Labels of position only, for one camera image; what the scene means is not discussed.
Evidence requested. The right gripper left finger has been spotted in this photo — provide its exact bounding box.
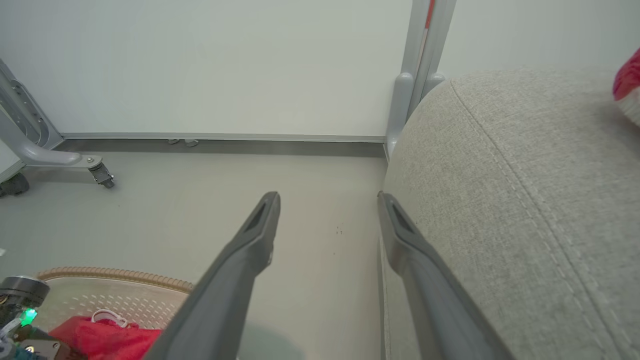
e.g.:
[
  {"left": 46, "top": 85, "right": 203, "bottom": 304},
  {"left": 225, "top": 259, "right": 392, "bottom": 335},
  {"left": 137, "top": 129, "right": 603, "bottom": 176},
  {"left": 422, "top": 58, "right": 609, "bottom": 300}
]
[{"left": 144, "top": 191, "right": 282, "bottom": 360}]

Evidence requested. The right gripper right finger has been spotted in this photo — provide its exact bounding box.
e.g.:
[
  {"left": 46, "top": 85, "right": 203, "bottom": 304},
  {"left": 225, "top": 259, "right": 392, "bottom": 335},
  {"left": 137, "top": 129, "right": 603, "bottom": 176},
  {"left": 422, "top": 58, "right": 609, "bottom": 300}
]
[{"left": 377, "top": 191, "right": 517, "bottom": 360}]

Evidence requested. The red Bulls 23 jersey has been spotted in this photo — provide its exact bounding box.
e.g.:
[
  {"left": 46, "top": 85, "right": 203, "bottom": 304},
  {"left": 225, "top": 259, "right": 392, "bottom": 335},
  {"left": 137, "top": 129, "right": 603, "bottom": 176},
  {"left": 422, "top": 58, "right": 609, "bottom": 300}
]
[{"left": 612, "top": 47, "right": 640, "bottom": 127}]

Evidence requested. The grey fabric sofa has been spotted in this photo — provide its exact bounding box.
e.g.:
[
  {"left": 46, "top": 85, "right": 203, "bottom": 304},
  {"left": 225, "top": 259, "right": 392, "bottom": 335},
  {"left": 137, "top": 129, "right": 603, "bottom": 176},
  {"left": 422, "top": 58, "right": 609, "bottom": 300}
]
[{"left": 380, "top": 66, "right": 640, "bottom": 360}]

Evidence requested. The pink perforated laundry basket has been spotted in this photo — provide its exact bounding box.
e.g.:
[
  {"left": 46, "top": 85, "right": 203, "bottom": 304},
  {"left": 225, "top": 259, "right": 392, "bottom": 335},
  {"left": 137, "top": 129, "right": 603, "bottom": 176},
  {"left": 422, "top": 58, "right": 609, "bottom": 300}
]
[{"left": 30, "top": 266, "right": 195, "bottom": 360}]

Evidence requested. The plain red garment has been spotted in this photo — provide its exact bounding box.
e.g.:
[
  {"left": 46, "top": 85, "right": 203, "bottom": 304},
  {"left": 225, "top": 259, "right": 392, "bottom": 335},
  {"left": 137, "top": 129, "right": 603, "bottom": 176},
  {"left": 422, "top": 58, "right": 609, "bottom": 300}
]
[{"left": 49, "top": 309, "right": 164, "bottom": 360}]

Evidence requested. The black caster wheel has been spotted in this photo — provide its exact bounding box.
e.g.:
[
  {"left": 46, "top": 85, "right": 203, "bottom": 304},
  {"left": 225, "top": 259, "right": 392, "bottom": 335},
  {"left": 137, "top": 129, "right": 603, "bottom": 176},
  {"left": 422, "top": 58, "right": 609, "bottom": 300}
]
[
  {"left": 88, "top": 162, "right": 116, "bottom": 190},
  {"left": 0, "top": 172, "right": 30, "bottom": 197}
]

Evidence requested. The grey curved partition foot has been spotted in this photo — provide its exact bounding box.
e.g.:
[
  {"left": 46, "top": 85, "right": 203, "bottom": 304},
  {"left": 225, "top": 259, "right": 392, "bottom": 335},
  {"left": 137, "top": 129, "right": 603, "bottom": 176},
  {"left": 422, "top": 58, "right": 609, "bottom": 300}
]
[{"left": 0, "top": 59, "right": 104, "bottom": 172}]

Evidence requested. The grey upright partition post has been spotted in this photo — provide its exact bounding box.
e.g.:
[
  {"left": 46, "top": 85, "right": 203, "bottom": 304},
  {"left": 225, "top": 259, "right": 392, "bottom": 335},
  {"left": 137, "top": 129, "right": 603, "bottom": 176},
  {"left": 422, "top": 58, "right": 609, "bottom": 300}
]
[{"left": 384, "top": 0, "right": 457, "bottom": 162}]

